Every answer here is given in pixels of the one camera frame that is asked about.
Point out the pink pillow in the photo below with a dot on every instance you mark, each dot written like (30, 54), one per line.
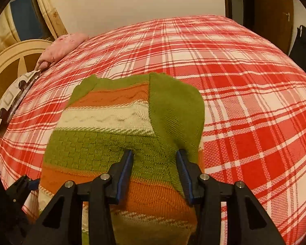
(63, 44)

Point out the green knit sweater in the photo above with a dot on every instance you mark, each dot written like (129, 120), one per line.
(173, 107)

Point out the beige patterned curtain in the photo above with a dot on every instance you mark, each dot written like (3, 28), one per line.
(2, 30)
(49, 7)

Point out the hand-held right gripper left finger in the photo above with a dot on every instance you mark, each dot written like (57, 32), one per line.
(125, 177)

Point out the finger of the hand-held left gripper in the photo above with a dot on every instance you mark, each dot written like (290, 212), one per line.
(28, 185)

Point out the brown wooden door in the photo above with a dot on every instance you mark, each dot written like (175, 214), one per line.
(272, 17)

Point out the red plaid bed sheet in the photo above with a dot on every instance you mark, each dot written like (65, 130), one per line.
(244, 81)

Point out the white patterned pillow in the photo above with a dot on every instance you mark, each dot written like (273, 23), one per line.
(12, 97)

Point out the black bag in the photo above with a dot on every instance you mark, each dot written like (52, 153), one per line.
(304, 48)

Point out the cream wooden headboard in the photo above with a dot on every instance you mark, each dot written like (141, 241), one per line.
(7, 63)

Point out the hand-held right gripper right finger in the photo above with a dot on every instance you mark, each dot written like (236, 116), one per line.
(186, 178)

